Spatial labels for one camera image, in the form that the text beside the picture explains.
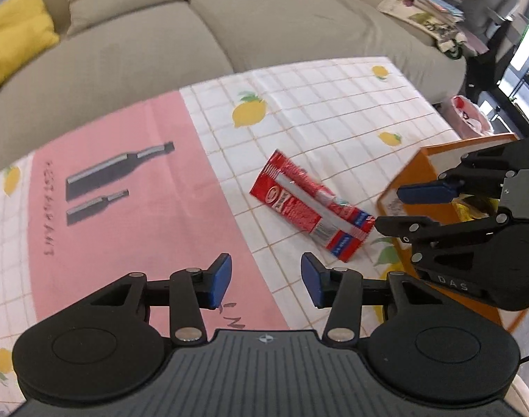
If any yellow snack packet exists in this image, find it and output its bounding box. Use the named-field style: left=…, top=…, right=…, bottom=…
left=452, top=196, right=497, bottom=222

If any red snack packet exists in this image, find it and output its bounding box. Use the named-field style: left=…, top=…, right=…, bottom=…
left=250, top=150, right=375, bottom=263

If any orange cardboard box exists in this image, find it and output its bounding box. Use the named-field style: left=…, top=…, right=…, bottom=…
left=376, top=134, right=529, bottom=312

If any pink trash bag bin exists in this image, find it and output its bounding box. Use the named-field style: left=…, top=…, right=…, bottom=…
left=440, top=95, right=494, bottom=139

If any pink and white tablecloth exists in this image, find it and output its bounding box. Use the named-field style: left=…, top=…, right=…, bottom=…
left=0, top=55, right=529, bottom=415

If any printed tote bag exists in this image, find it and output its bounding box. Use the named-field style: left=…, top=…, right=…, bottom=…
left=377, top=0, right=467, bottom=59

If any grey office chair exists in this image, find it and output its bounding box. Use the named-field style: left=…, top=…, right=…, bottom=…
left=459, top=0, right=520, bottom=55

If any beige sofa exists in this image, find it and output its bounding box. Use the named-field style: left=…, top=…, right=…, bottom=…
left=0, top=0, right=465, bottom=171

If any yellow cushion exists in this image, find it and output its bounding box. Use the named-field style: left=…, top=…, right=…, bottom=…
left=0, top=0, right=60, bottom=87

